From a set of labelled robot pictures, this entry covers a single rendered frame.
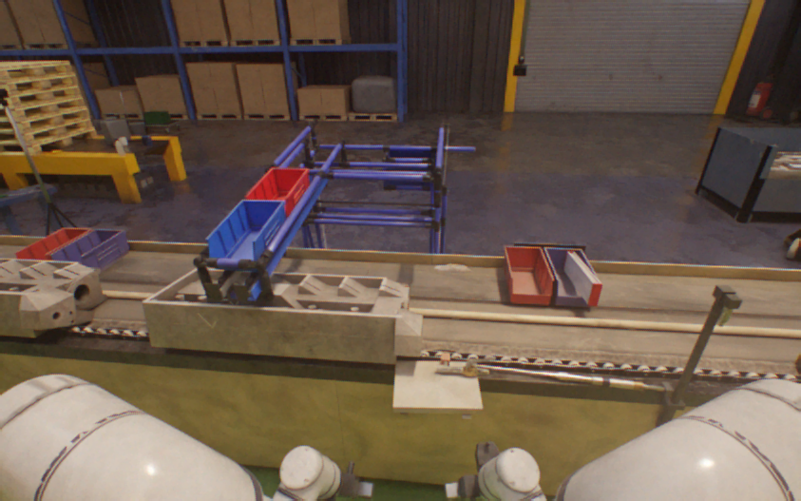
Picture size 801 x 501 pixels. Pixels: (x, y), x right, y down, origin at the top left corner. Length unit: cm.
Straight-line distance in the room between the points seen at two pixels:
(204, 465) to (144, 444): 6
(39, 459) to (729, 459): 60
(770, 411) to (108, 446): 61
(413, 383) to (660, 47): 1161
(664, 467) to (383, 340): 117
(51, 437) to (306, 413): 142
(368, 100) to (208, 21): 401
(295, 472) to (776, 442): 80
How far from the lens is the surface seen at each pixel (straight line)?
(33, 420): 54
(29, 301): 216
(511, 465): 99
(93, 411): 52
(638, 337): 201
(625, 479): 46
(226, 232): 154
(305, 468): 98
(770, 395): 56
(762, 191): 578
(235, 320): 166
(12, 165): 713
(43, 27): 1400
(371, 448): 196
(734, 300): 149
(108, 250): 279
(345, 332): 152
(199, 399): 204
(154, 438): 47
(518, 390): 164
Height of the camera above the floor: 190
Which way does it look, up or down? 29 degrees down
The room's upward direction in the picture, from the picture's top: 1 degrees counter-clockwise
